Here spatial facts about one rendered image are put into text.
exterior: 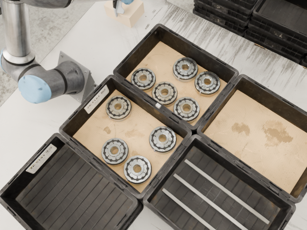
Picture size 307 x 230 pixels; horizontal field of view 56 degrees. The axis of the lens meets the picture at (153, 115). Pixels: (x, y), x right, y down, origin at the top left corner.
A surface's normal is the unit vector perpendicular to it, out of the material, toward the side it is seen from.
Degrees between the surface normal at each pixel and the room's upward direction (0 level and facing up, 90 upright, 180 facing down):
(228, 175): 0
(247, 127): 0
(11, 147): 0
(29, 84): 51
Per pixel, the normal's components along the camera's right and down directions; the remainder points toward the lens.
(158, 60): -0.07, -0.36
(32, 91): -0.40, 0.42
